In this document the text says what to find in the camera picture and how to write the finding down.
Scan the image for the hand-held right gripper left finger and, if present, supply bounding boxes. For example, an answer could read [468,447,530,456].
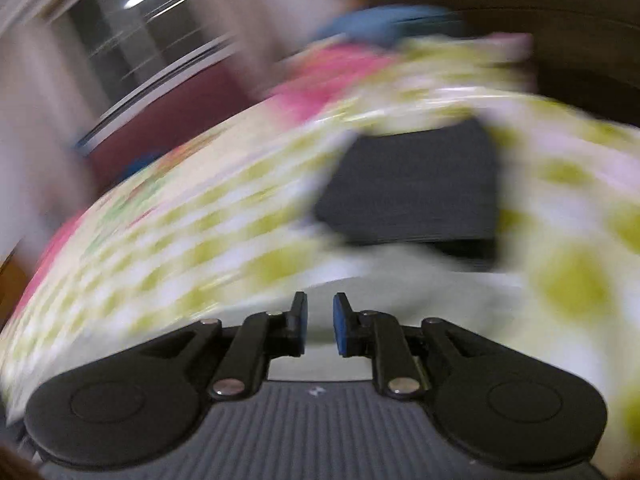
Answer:
[136,291,308,402]

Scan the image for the maroon window bench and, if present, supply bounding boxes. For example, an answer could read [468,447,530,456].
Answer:
[85,55,283,188]

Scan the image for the dark grey pants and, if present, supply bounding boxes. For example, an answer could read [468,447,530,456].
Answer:
[312,120,503,261]

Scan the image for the window with metal bars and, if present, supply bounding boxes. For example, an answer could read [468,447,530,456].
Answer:
[65,0,238,128]

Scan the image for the dark wooden headboard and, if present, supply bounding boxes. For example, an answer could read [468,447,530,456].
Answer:
[360,0,640,128]

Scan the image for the grey-green pants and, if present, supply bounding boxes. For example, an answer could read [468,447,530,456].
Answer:
[225,255,531,381]

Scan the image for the wooden nightstand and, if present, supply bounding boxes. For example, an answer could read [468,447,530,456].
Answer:
[0,255,37,333]

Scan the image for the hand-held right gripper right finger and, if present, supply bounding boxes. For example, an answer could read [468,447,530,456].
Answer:
[332,291,507,402]

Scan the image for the yellow-green checkered plastic sheet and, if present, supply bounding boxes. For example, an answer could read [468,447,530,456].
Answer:
[0,35,640,466]

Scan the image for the blue folded blanket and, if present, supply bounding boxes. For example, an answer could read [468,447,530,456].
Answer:
[320,5,466,47]

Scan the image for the small blue cloth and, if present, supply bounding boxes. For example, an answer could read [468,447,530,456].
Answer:
[124,149,167,177]

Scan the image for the beige curtain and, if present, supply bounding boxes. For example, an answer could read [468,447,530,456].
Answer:
[165,0,356,88]

